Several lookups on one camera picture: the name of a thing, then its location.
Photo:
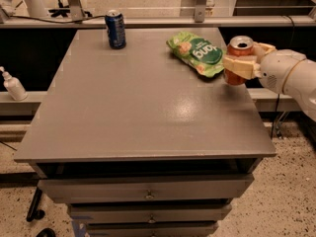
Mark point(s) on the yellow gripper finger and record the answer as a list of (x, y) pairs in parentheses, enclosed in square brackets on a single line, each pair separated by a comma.
[(246, 66), (260, 50)]

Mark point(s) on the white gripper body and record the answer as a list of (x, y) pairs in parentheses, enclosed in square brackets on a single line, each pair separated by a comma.
[(276, 69)]

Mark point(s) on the red coke can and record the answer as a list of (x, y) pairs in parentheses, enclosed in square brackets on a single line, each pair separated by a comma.
[(238, 46)]

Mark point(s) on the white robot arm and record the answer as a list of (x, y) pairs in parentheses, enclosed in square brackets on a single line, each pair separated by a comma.
[(301, 86)]

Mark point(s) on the green rice chip bag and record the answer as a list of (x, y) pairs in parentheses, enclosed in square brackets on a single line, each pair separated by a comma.
[(199, 53)]

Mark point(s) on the blue soda can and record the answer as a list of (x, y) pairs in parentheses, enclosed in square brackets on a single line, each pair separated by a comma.
[(116, 31)]

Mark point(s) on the grey drawer cabinet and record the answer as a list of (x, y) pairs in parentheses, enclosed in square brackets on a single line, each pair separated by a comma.
[(136, 144)]

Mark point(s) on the white pump bottle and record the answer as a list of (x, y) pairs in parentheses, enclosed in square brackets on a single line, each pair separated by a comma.
[(13, 86)]

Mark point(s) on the grey metal rail frame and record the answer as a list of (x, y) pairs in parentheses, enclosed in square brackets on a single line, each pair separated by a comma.
[(163, 13)]

